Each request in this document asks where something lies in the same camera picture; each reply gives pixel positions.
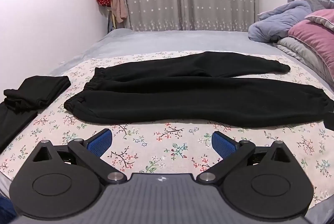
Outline floral bed sheet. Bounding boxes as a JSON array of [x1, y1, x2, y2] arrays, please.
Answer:
[[0, 50, 334, 211]]

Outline blue-grey blanket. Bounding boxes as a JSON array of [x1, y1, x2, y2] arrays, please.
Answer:
[[248, 0, 314, 43]]

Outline grey quilt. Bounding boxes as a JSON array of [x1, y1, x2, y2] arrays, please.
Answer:
[[277, 36, 334, 89]]

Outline grey bed sheet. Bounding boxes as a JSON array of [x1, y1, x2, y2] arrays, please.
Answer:
[[47, 28, 326, 89]]

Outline black pants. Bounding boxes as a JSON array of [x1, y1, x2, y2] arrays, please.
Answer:
[[0, 101, 39, 153], [3, 75, 71, 113], [64, 51, 330, 128]]

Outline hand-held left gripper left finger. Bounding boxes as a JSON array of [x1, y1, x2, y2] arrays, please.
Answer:
[[31, 129, 126, 184]]

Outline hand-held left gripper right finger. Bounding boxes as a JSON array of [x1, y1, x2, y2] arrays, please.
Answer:
[[197, 131, 293, 185]]

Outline pink hanging cloth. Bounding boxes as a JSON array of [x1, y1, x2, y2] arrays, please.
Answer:
[[111, 0, 128, 24]]

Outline pink pillow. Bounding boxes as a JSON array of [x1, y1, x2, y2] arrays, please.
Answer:
[[287, 9, 334, 81]]

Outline folded black pants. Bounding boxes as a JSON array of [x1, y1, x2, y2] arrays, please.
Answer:
[[3, 75, 71, 113], [0, 101, 39, 153]]

